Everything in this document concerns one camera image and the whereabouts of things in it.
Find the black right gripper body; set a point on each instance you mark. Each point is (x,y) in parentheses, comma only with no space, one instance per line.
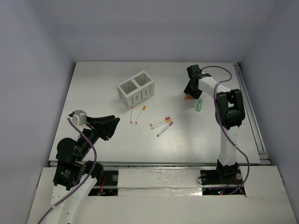
(193,91)

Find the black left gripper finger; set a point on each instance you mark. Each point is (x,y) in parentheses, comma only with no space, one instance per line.
(102,121)
(110,129)

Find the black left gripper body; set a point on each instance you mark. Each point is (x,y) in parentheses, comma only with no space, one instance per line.
(103,130)

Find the orange capped white marker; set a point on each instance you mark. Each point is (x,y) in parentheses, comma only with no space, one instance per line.
(140,114)

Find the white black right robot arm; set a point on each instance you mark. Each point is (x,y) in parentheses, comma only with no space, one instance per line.
(229,114)

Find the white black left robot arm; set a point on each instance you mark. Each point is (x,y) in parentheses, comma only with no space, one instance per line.
(77,168)

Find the white slotted stationery organizer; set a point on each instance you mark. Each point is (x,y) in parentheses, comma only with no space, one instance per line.
(136,89)

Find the peach capped white marker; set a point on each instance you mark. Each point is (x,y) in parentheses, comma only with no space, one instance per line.
(131,115)

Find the pink capped white marker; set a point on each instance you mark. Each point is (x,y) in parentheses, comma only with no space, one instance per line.
(159,121)

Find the magenta capped white marker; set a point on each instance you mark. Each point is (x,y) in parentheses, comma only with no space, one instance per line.
(164,129)

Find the yellow capped white marker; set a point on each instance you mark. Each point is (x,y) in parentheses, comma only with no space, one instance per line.
(160,124)

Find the white foam front board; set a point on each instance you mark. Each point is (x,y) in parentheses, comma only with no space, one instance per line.
(165,196)

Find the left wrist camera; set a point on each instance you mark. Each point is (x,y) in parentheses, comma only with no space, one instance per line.
(78,117)

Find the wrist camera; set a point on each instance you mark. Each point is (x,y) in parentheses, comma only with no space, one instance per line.
(194,72)
(78,117)

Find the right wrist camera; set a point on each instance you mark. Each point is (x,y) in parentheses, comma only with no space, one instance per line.
(194,72)

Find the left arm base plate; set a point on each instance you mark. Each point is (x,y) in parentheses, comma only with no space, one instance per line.
(108,186)

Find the aluminium side rail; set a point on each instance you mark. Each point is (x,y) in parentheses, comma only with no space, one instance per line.
(263,155)

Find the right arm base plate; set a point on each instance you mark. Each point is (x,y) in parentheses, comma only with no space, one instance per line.
(212,177)

